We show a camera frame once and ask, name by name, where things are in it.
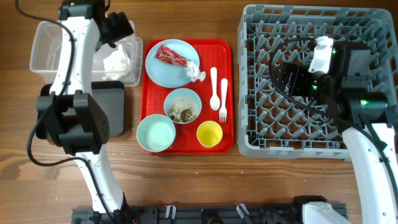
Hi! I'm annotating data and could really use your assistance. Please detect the large white napkin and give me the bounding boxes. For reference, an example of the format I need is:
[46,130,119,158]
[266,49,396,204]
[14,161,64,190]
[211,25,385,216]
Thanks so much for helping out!
[102,44,131,81]

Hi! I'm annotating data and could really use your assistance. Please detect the red snack wrapper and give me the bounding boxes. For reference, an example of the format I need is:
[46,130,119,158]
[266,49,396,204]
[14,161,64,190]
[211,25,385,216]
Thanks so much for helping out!
[155,45,188,68]

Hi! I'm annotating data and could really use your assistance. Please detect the small white napkin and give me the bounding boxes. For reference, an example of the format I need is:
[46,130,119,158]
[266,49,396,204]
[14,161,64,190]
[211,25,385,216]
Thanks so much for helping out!
[186,60,206,82]

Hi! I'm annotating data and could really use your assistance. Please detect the yellow plastic cup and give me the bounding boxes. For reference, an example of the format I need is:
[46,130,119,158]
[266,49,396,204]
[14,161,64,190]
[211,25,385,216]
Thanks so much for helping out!
[197,121,223,148]

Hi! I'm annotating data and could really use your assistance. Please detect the light blue bowl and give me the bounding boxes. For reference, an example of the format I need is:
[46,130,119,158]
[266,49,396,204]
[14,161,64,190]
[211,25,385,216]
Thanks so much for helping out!
[164,88,202,124]

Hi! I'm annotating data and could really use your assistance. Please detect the rice and nutshell scraps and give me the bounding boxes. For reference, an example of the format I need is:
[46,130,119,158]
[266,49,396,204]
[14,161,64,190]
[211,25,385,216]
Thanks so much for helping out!
[168,96,199,123]

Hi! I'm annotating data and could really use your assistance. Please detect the mint green bowl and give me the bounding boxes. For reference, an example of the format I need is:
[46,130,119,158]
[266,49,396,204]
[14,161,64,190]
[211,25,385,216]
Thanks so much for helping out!
[136,114,176,152]

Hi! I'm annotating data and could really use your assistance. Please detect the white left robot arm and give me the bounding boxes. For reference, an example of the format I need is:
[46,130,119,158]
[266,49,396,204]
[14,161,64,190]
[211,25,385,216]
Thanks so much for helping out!
[32,1,133,220]

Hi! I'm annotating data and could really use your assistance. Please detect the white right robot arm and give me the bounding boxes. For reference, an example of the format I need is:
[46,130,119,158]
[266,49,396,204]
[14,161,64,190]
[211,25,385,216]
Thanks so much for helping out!
[269,36,397,223]

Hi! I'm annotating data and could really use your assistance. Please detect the grey dishwasher rack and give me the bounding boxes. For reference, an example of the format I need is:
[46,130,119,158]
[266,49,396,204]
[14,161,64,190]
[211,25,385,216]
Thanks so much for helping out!
[238,4,397,160]

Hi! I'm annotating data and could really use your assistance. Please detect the clear plastic waste bin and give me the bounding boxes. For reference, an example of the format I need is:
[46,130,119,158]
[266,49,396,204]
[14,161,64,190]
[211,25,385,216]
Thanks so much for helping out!
[30,22,142,86]

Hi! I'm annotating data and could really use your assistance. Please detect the black food waste tray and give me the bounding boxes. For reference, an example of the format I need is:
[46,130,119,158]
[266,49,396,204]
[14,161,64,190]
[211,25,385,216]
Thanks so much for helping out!
[35,80,126,140]

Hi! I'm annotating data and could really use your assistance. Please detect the light blue plate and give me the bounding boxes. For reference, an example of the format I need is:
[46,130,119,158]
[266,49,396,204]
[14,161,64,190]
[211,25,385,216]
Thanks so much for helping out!
[145,39,200,88]

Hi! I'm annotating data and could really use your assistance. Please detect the white plastic fork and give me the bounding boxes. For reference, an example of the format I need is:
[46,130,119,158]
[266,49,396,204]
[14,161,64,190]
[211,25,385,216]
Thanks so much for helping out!
[219,78,228,123]

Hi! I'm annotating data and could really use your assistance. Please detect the white plastic spoon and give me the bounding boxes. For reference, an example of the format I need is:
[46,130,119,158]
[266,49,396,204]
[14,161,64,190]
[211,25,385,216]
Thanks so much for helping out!
[210,67,220,111]

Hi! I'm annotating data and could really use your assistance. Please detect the red serving tray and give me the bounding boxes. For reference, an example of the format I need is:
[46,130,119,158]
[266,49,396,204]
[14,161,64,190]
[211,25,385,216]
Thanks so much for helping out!
[141,39,234,155]

